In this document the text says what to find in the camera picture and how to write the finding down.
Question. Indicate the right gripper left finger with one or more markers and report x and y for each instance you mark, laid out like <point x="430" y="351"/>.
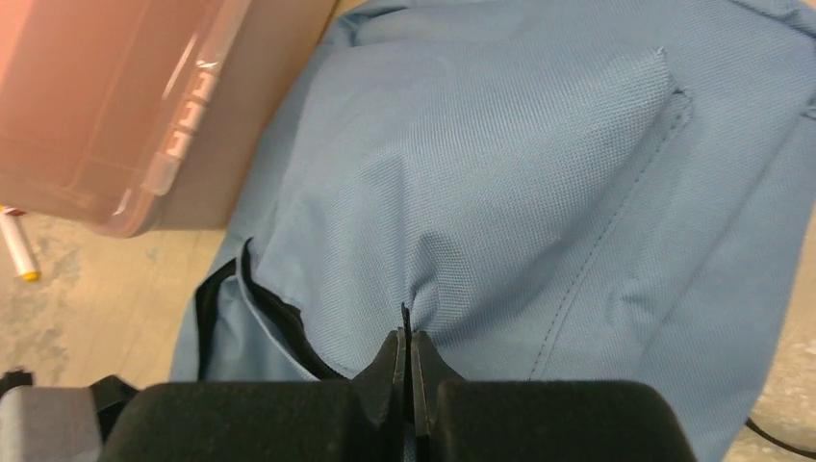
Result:
<point x="331" y="420"/>

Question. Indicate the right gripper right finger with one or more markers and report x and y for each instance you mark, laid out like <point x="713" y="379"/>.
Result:
<point x="460" y="420"/>

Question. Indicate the blue backpack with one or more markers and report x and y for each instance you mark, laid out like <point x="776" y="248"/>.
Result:
<point x="548" y="189"/>

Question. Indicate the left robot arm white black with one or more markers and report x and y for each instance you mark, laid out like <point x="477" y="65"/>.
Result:
<point x="48" y="424"/>

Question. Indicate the pink translucent plastic box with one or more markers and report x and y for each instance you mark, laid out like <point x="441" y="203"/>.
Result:
<point x="133" y="115"/>

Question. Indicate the yellow white pencil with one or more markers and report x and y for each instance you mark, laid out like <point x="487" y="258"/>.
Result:
<point x="18" y="245"/>

